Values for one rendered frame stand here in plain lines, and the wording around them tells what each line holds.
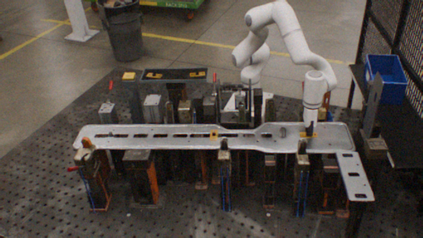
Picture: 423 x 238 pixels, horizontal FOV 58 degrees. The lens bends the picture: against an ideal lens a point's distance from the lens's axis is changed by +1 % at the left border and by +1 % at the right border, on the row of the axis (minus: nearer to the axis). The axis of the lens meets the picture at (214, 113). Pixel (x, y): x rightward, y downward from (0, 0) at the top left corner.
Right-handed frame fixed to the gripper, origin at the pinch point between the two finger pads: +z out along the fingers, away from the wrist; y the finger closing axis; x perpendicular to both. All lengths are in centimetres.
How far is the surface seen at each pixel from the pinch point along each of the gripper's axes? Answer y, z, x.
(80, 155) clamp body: 22, -4, -106
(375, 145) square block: 14.6, -3.0, 26.4
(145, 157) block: 19, 0, -77
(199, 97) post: -20, -7, -55
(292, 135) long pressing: 0.5, 2.9, -7.9
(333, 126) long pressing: -6.9, 3.0, 13.0
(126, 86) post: -30, -8, -97
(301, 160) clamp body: 22.7, -1.6, -6.3
